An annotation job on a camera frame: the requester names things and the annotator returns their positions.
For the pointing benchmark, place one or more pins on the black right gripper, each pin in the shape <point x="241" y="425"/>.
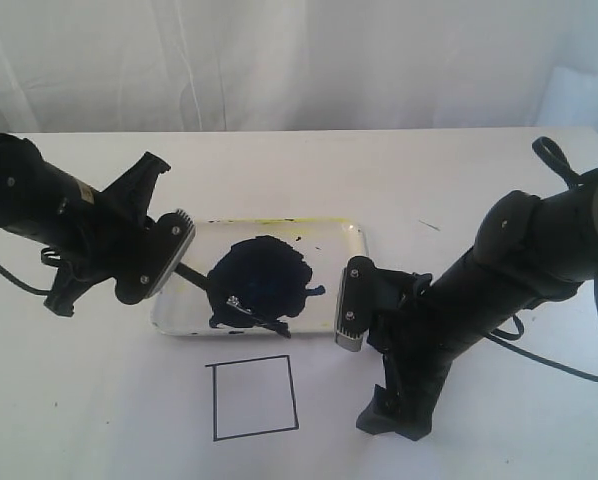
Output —
<point x="414" y="378"/>

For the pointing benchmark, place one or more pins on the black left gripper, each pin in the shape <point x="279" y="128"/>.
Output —
<point x="104" y="235"/>

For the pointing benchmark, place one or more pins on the black paintbrush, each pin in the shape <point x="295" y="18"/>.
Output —
<point x="230" y="299"/>

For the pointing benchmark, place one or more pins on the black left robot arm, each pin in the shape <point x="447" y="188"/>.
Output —
<point x="31" y="190"/>

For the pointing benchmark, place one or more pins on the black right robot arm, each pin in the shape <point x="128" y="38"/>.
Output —
<point x="528" y="251"/>

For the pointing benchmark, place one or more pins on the white paint tray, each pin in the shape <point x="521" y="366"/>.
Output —
<point x="288" y="270"/>

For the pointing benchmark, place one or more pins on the white backdrop curtain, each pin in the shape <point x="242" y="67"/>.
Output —
<point x="85" y="66"/>

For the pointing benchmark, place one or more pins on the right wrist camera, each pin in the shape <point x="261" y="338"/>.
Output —
<point x="355" y="302"/>

